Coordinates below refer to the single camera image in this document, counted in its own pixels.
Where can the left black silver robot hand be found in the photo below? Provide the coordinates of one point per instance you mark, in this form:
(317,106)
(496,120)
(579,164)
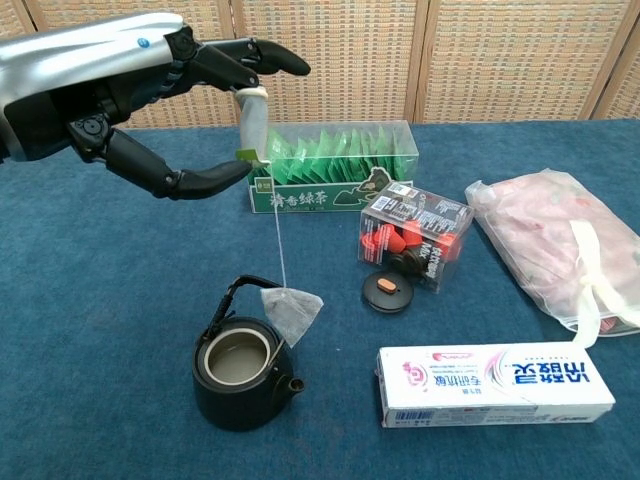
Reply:
(75,60)

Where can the green tea bag box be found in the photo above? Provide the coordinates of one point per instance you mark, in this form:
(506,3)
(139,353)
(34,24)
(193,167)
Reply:
(320,200)

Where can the black cast iron teapot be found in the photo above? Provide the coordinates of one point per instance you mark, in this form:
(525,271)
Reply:
(240,405)

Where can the black teapot lid orange knob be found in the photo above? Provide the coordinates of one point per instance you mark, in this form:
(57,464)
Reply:
(385,300)

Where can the pink translucent plastic bag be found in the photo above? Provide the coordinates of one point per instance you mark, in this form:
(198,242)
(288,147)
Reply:
(525,230)

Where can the woven wooden folding screen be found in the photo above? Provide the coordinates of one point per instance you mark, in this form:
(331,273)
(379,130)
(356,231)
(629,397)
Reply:
(375,60)

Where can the blue table cloth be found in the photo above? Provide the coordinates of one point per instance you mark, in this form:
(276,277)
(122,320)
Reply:
(125,390)

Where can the clear box of red capsules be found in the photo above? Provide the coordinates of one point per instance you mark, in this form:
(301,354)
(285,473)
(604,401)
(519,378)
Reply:
(425,235)

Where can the white toothpaste box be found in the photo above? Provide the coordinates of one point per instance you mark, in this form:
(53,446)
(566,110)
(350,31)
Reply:
(500,390)

